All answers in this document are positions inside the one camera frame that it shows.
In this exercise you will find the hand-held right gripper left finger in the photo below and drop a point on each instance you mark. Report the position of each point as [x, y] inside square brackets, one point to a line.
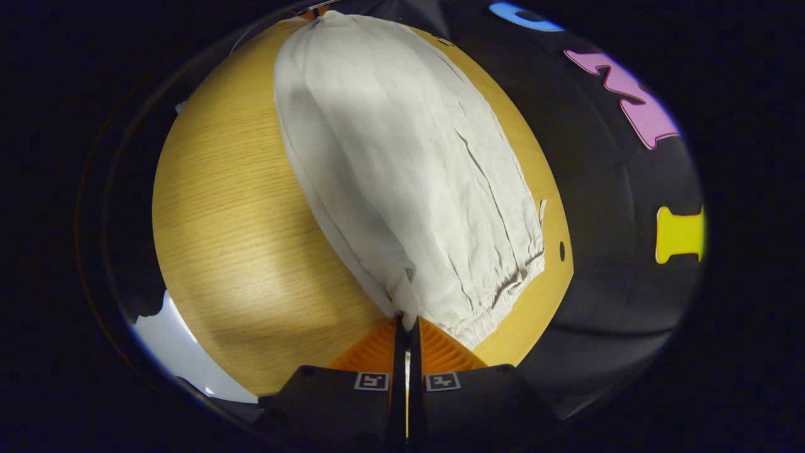
[398, 402]

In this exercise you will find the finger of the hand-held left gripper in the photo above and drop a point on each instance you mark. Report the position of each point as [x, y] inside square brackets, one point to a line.
[317, 10]

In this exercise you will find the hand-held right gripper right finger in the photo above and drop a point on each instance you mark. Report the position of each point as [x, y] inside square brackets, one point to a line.
[415, 402]

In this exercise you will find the white jeans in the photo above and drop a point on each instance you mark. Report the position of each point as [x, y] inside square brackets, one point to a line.
[402, 157]

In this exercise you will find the black backdrop cloth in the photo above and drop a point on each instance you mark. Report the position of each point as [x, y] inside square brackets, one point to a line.
[597, 189]

